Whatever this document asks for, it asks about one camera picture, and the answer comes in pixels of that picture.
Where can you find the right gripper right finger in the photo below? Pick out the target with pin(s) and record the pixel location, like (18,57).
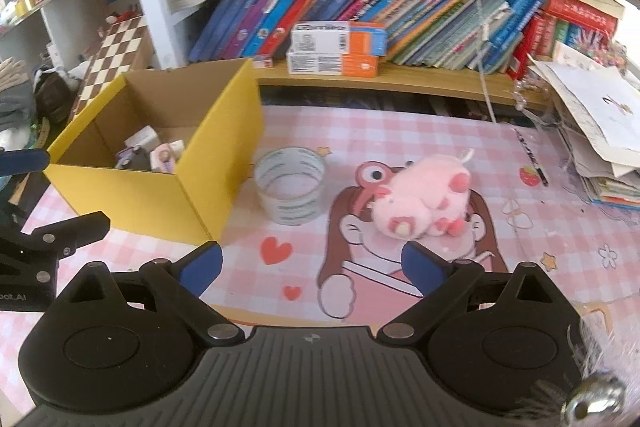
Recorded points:
(442,284)

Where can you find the black marker pen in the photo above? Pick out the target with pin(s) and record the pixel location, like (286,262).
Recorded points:
(529,152)

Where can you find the pink cartoon desk mat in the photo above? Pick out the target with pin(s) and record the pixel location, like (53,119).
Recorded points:
(343,266)

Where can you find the upper white orange box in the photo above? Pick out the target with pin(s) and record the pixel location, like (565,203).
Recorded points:
(339,36)

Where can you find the checkered brown white box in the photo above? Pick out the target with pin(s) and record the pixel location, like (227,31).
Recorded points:
(126,47)

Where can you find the pink plush pig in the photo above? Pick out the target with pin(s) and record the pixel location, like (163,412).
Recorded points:
(429,197)

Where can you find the clear packing tape roll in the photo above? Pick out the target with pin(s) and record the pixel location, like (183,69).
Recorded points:
(289,184)

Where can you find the white foam block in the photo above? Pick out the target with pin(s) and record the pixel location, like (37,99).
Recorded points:
(177,148)

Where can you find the white orange box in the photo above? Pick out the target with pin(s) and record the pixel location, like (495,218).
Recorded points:
(332,64)
(339,36)

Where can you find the grey toy truck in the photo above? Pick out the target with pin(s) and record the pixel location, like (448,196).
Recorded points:
(134,159)

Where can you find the pink utility knife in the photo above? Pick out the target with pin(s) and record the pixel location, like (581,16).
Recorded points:
(162,160)

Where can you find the lower white orange box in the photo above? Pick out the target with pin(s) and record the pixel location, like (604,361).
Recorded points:
(332,64)

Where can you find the row of colourful books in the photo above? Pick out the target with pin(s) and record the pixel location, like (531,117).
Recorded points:
(482,35)

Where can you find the yellow cardboard box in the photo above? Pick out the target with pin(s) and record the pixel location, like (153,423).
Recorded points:
(213,107)

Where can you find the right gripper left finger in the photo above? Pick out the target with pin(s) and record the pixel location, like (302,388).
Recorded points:
(177,287)

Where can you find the silver bell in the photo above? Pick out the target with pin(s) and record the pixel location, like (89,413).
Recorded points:
(599,397)

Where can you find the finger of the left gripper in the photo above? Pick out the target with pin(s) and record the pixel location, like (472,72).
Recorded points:
(14,162)

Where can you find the red thick dictionary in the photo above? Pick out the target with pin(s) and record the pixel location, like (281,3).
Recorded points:
(582,14)

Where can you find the stack of papers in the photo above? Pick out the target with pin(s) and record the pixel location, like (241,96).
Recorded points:
(598,111)

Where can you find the white power adapter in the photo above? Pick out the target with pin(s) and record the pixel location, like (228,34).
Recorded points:
(146,138)

